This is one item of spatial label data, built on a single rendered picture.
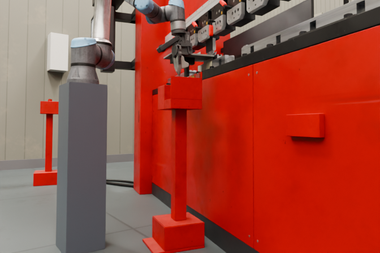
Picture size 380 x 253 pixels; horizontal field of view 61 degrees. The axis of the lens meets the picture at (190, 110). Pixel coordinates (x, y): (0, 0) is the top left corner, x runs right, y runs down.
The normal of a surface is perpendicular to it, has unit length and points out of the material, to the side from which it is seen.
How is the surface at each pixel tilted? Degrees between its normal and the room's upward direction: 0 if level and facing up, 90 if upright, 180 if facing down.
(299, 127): 90
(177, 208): 90
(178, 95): 90
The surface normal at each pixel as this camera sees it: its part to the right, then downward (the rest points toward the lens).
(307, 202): -0.93, -0.02
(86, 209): 0.58, -0.03
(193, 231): 0.39, -0.04
